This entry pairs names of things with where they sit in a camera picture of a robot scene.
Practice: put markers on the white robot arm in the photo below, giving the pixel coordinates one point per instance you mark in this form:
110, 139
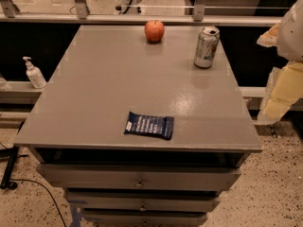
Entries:
290, 34

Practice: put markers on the silver green 7up can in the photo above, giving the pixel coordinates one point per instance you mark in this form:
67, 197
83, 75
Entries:
206, 46

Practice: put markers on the dark blue snack packet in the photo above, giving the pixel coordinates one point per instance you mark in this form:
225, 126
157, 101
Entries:
148, 125

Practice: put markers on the red apple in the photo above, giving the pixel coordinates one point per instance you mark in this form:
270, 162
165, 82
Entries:
154, 30

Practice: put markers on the grey drawer cabinet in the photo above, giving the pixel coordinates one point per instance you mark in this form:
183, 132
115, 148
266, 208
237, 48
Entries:
109, 71

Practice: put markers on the top grey drawer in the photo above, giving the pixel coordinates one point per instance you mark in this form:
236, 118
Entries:
140, 177

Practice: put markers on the grey drawer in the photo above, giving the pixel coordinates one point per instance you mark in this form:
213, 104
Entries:
140, 177
145, 218
142, 201

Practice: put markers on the metal window railing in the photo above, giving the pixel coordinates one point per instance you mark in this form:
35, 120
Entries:
170, 12

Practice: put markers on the middle grey drawer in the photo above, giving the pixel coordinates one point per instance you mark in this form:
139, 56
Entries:
142, 201

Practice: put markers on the white pump dispenser bottle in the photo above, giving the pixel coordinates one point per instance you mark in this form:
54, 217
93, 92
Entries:
34, 74

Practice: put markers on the bottom grey drawer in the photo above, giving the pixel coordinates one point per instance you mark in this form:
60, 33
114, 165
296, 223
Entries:
145, 218

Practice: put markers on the black stand leg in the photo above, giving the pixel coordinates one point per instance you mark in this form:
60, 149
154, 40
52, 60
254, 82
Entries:
11, 155

